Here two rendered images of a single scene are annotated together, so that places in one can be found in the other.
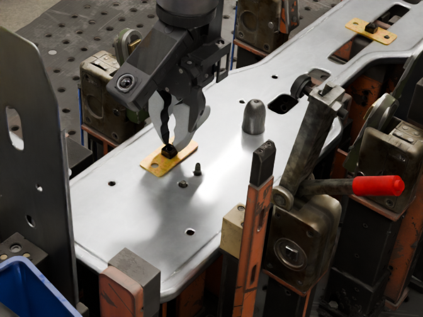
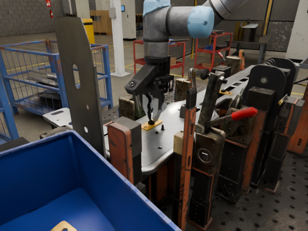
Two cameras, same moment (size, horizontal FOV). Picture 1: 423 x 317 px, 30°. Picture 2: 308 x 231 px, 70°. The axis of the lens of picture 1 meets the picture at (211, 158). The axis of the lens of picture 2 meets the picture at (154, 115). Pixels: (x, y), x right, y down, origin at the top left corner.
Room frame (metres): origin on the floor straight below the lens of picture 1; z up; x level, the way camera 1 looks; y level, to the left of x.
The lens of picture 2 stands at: (0.14, -0.01, 1.35)
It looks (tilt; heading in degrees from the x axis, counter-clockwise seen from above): 26 degrees down; 5
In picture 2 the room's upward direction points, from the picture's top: straight up
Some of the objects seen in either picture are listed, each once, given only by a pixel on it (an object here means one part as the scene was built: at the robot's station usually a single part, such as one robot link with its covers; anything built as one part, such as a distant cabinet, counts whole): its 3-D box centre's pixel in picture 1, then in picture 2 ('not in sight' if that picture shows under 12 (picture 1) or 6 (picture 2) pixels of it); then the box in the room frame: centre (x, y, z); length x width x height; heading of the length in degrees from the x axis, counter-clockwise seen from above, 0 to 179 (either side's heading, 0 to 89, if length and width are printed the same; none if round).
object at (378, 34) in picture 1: (371, 28); (223, 90); (1.15, -0.25, 1.01); 0.08 x 0.04 x 0.01; 54
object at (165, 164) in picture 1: (169, 151); (151, 123); (0.79, 0.06, 1.01); 0.08 x 0.04 x 0.01; 145
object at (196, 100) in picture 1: (187, 99); (157, 96); (0.78, 0.04, 1.11); 0.05 x 0.02 x 0.09; 55
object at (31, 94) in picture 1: (26, 176); (83, 104); (0.55, 0.18, 1.17); 0.12 x 0.01 x 0.34; 55
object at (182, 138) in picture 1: (194, 120); (161, 108); (0.80, 0.03, 1.06); 0.06 x 0.03 x 0.09; 145
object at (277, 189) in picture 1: (281, 197); (198, 129); (0.67, -0.08, 1.06); 0.03 x 0.01 x 0.03; 55
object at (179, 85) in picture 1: (187, 43); (156, 75); (0.82, 0.04, 1.16); 0.09 x 0.08 x 0.12; 145
